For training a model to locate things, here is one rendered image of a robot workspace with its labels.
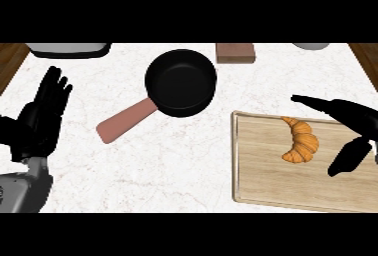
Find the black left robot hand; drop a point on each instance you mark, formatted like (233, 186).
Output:
(41, 113)

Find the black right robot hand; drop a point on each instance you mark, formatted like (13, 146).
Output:
(354, 115)

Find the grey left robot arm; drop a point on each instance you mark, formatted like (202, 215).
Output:
(22, 186)

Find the golden brown croissant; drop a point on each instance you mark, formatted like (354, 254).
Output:
(301, 141)

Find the pale wooden tray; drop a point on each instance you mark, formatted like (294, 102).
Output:
(275, 173)

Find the grey appliance with black rim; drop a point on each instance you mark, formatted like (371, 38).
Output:
(68, 49)

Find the pale grey round bowl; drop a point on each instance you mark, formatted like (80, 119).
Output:
(310, 45)

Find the brown wooden block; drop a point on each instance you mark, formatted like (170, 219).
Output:
(235, 53)

